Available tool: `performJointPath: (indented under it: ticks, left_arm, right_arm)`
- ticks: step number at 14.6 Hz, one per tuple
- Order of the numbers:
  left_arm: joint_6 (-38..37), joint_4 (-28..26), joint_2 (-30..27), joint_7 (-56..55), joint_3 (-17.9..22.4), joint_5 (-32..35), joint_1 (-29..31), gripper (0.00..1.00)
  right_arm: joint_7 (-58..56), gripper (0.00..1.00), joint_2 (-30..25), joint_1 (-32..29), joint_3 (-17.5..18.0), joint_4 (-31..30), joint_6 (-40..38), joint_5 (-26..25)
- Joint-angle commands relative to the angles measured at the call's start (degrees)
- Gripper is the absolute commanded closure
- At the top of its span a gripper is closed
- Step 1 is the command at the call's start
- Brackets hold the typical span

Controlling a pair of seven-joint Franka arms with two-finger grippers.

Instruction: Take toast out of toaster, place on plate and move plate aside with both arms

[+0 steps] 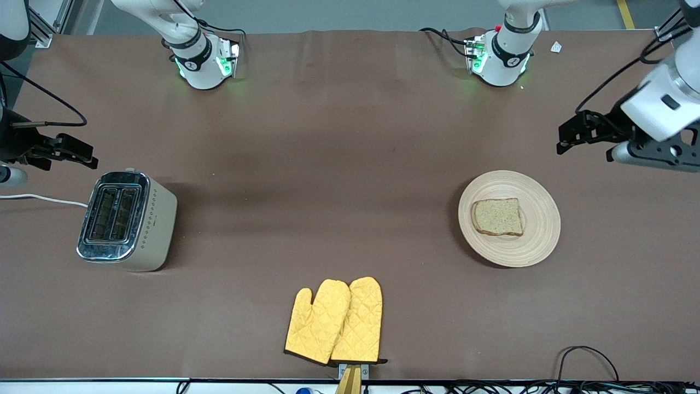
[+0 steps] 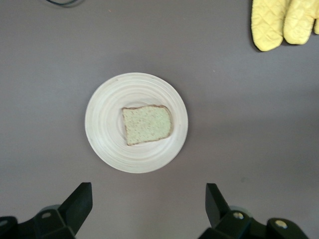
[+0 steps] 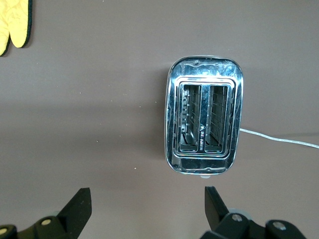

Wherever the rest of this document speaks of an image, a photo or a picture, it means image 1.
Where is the round light wooden plate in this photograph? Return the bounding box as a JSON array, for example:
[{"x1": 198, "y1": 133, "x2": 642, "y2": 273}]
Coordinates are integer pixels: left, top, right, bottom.
[{"x1": 458, "y1": 170, "x2": 562, "y2": 268}]

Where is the brown toast slice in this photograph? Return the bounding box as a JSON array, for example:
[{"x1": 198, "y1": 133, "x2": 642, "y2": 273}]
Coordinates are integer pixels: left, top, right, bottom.
[{"x1": 472, "y1": 198, "x2": 524, "y2": 237}]

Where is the beige chrome two-slot toaster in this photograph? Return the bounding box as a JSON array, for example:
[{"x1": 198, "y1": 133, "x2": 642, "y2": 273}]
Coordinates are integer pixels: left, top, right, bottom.
[{"x1": 77, "y1": 169, "x2": 178, "y2": 273}]

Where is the brown table cover sheet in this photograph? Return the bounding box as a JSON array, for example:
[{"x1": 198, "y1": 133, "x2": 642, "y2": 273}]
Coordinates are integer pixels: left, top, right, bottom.
[{"x1": 0, "y1": 27, "x2": 700, "y2": 382}]

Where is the yellow quilted oven mitt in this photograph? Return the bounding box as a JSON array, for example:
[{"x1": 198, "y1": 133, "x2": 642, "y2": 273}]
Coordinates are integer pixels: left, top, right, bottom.
[
  {"x1": 284, "y1": 279, "x2": 351, "y2": 366},
  {"x1": 330, "y1": 276, "x2": 388, "y2": 365}
]

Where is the white toaster power cord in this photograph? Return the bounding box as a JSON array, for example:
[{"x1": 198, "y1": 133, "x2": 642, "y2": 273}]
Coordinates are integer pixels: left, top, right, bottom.
[{"x1": 0, "y1": 193, "x2": 89, "y2": 208}]

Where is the aluminium frame profile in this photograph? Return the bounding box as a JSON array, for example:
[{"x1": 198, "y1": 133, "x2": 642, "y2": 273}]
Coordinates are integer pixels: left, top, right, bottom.
[
  {"x1": 654, "y1": 0, "x2": 691, "y2": 42},
  {"x1": 25, "y1": 0, "x2": 74, "y2": 49}
]

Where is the black left arm base cable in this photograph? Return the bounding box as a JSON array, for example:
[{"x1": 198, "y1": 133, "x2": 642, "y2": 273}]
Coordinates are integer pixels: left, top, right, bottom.
[{"x1": 419, "y1": 27, "x2": 472, "y2": 59}]

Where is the black arm base cable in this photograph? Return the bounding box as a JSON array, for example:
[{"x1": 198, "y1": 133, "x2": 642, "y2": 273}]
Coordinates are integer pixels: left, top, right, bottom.
[
  {"x1": 419, "y1": 27, "x2": 472, "y2": 59},
  {"x1": 175, "y1": 0, "x2": 247, "y2": 40}
]

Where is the black right arm base cable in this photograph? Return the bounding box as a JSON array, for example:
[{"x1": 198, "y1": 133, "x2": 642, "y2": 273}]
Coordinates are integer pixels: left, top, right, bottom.
[{"x1": 175, "y1": 0, "x2": 247, "y2": 40}]

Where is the black looped floor cable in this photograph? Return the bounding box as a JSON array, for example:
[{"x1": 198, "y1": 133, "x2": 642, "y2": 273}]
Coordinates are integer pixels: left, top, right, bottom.
[{"x1": 557, "y1": 345, "x2": 621, "y2": 384}]

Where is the black cable bundle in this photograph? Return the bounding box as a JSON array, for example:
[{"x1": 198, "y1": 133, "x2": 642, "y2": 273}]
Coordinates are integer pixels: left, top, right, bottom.
[{"x1": 402, "y1": 380, "x2": 700, "y2": 394}]

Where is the wooden stick with metal bracket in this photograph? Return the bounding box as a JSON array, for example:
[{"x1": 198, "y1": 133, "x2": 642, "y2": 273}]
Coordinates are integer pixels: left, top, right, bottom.
[{"x1": 335, "y1": 363, "x2": 370, "y2": 394}]

